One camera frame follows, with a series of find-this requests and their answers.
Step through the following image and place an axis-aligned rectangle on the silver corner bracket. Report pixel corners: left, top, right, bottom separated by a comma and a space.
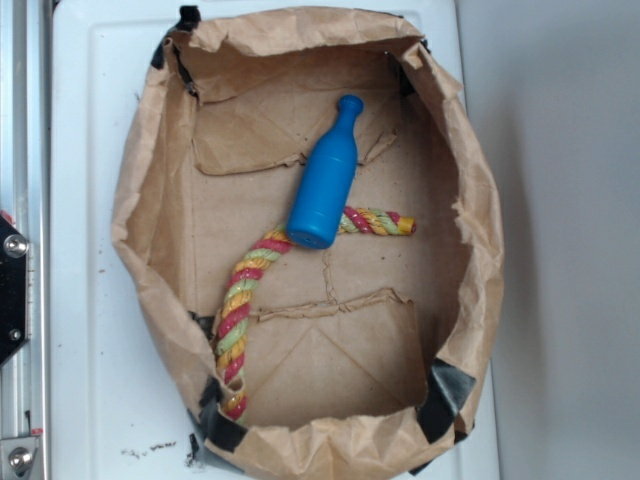
1, 437, 44, 480

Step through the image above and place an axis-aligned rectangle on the aluminium frame rail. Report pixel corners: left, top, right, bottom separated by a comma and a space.
1, 1, 53, 479

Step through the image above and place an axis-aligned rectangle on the black metal bracket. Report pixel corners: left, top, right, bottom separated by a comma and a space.
0, 211, 29, 366

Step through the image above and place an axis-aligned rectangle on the multicolored twisted rope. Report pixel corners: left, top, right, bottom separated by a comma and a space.
213, 206, 418, 426

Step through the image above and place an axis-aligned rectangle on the brown paper bag bin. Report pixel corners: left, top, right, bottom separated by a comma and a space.
112, 7, 504, 479

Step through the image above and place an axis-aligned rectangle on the blue plastic bottle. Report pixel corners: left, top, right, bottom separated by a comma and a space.
286, 95, 364, 249

